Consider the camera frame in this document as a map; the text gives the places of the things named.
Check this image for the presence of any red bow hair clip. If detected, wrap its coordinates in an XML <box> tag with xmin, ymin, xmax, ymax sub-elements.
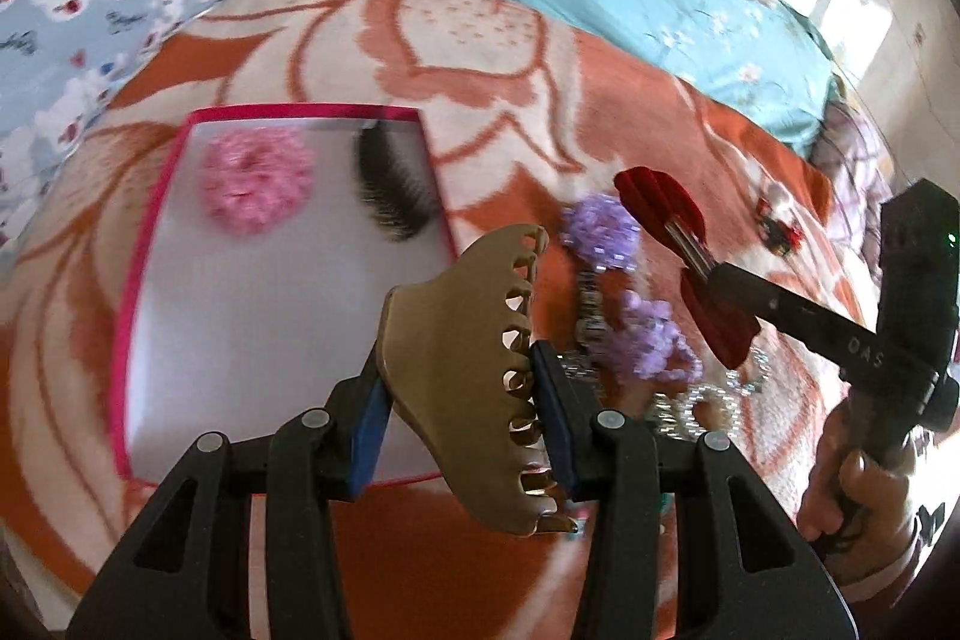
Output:
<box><xmin>613</xmin><ymin>166</ymin><xmax>760</xmax><ymax>367</ymax></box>

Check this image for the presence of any pink-rimmed shallow box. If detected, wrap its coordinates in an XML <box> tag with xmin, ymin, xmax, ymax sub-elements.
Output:
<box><xmin>112</xmin><ymin>104</ymin><xmax>458</xmax><ymax>483</ymax></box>

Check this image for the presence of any purple scrunchie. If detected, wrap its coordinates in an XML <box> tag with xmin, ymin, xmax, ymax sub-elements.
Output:
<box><xmin>559</xmin><ymin>194</ymin><xmax>642</xmax><ymax>270</ymax></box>

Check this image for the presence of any orange and white blanket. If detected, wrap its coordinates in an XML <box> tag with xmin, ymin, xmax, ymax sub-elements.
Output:
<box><xmin>0</xmin><ymin>0</ymin><xmax>901</xmax><ymax>640</ymax></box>

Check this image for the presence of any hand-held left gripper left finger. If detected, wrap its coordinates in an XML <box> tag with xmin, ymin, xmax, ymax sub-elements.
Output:
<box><xmin>67</xmin><ymin>332</ymin><xmax>395</xmax><ymax>640</ymax></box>

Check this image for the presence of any person's right hand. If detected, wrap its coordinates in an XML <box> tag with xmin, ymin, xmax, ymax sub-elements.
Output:
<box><xmin>795</xmin><ymin>396</ymin><xmax>927</xmax><ymax>585</ymax></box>

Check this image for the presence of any purple beaded hair accessory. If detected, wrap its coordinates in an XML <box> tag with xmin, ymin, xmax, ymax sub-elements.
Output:
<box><xmin>611</xmin><ymin>291</ymin><xmax>702</xmax><ymax>386</ymax></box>

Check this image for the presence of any pink scrunchie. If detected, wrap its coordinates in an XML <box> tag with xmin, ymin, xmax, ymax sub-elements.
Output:
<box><xmin>199</xmin><ymin>128</ymin><xmax>316</xmax><ymax>235</ymax></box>

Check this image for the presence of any small red hair clip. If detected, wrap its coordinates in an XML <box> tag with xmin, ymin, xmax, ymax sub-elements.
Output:
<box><xmin>754</xmin><ymin>190</ymin><xmax>805</xmax><ymax>253</ymax></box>

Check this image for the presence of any pearl bracelet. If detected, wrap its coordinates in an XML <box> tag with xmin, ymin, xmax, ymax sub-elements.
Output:
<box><xmin>649</xmin><ymin>383</ymin><xmax>743</xmax><ymax>440</ymax></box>

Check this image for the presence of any silver brooch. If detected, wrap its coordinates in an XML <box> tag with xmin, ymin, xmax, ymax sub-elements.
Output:
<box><xmin>731</xmin><ymin>344</ymin><xmax>775</xmax><ymax>395</ymax></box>

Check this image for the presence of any floral cloth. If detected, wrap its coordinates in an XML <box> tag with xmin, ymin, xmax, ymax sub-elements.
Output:
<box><xmin>810</xmin><ymin>100</ymin><xmax>901</xmax><ymax>266</ymax></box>

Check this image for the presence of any silver wristwatch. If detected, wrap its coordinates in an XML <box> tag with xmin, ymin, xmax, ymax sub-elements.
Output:
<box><xmin>576</xmin><ymin>272</ymin><xmax>612</xmax><ymax>378</ymax></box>

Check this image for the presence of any black feather hair clip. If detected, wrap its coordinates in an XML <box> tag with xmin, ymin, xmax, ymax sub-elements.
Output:
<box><xmin>352</xmin><ymin>119</ymin><xmax>440</xmax><ymax>242</ymax></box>

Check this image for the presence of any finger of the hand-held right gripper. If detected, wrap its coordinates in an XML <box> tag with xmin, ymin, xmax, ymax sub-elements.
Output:
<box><xmin>709</xmin><ymin>261</ymin><xmax>886</xmax><ymax>382</ymax></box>

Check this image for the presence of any blue bear print pillow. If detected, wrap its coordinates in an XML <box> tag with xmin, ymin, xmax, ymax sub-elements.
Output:
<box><xmin>0</xmin><ymin>0</ymin><xmax>252</xmax><ymax>251</ymax></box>

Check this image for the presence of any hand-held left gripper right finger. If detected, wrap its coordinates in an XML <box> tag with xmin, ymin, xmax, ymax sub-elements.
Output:
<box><xmin>529</xmin><ymin>340</ymin><xmax>856</xmax><ymax>640</ymax></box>

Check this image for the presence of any person's right forearm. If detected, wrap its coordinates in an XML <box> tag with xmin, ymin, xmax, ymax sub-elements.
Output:
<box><xmin>825</xmin><ymin>535</ymin><xmax>931</xmax><ymax>611</ymax></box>

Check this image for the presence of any tan hair claw clip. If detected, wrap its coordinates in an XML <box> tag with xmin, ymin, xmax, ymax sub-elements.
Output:
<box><xmin>375</xmin><ymin>225</ymin><xmax>580</xmax><ymax>538</ymax></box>

